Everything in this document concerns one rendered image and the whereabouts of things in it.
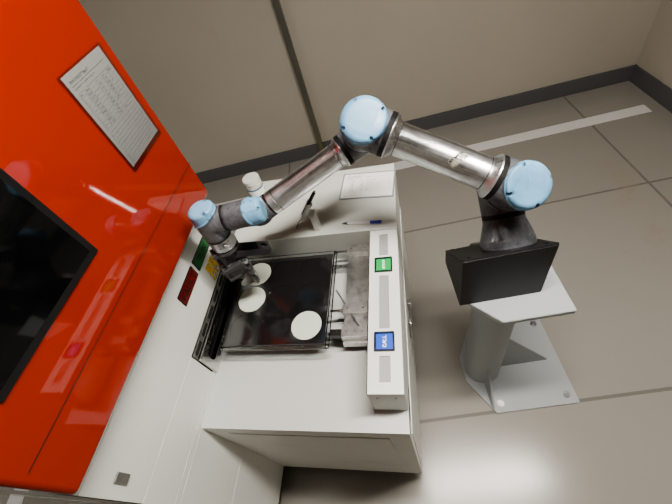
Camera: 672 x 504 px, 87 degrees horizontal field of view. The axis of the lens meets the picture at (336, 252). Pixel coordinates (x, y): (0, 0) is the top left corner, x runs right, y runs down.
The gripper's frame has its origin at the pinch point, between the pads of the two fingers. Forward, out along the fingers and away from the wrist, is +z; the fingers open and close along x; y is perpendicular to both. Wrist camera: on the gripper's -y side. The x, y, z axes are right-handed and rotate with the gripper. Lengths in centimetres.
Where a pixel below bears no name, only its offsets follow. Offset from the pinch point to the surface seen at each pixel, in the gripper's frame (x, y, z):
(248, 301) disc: 0.1, 7.4, 7.3
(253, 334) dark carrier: 13.2, 10.5, 7.3
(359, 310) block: 27.6, -22.1, 6.5
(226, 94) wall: -209, -43, 24
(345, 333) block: 31.6, -14.5, 6.5
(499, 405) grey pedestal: 59, -61, 95
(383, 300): 31.9, -28.9, 1.7
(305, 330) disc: 22.6, -4.6, 7.3
